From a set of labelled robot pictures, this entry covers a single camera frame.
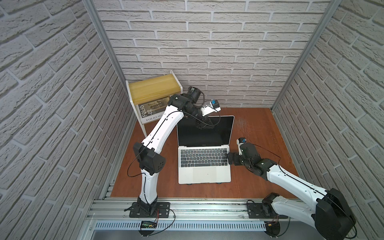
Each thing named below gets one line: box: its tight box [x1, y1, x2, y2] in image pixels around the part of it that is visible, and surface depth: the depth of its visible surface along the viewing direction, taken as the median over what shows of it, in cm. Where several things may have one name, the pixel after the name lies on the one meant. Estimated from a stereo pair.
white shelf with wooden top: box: [125, 70, 184, 138], surface depth 87 cm
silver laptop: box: [176, 115, 235, 185], surface depth 85 cm
